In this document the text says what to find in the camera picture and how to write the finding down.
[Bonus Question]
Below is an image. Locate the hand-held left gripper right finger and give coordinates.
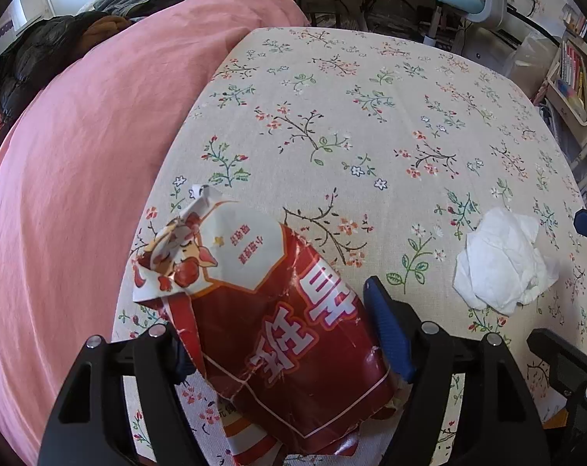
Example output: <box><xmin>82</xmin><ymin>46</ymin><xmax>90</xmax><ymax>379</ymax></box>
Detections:
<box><xmin>363</xmin><ymin>276</ymin><xmax>551</xmax><ymax>466</ymax></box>

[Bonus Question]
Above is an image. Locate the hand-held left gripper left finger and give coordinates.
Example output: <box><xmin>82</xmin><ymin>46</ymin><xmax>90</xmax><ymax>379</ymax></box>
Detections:
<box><xmin>37</xmin><ymin>321</ymin><xmax>207</xmax><ymax>466</ymax></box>

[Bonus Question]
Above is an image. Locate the white tissue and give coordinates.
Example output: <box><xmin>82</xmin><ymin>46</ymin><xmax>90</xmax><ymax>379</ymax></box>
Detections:
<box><xmin>453</xmin><ymin>206</ymin><xmax>561</xmax><ymax>315</ymax></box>

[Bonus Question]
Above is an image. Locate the red snack bag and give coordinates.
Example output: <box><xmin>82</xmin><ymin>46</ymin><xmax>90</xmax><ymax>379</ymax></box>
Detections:
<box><xmin>131</xmin><ymin>184</ymin><xmax>411</xmax><ymax>459</ymax></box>

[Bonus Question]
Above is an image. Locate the white shelving cart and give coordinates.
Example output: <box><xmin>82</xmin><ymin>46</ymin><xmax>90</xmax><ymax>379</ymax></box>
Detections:
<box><xmin>546</xmin><ymin>34</ymin><xmax>587</xmax><ymax>190</ymax></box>

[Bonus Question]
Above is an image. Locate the row of upright books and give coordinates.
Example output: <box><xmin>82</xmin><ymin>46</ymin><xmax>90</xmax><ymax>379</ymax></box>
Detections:
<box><xmin>558</xmin><ymin>41</ymin><xmax>587</xmax><ymax>108</ymax></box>

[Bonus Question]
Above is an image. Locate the clear plastic bag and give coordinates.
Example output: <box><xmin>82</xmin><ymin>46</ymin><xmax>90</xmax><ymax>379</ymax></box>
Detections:
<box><xmin>509</xmin><ymin>31</ymin><xmax>563</xmax><ymax>103</ymax></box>

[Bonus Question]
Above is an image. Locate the floral tablecloth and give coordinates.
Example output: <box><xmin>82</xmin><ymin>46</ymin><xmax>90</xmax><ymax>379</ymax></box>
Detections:
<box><xmin>111</xmin><ymin>26</ymin><xmax>587</xmax><ymax>466</ymax></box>

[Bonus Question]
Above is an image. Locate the pink bed cover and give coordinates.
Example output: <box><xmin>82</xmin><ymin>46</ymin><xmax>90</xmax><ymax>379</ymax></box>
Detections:
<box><xmin>0</xmin><ymin>0</ymin><xmax>311</xmax><ymax>452</ymax></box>

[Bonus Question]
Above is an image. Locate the black puffer jacket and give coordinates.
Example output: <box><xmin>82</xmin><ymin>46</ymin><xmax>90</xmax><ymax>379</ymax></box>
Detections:
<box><xmin>0</xmin><ymin>12</ymin><xmax>134</xmax><ymax>122</ymax></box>

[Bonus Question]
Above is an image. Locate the brown cloth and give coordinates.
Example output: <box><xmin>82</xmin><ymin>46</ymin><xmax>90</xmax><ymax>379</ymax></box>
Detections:
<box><xmin>87</xmin><ymin>16</ymin><xmax>129</xmax><ymax>35</ymax></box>

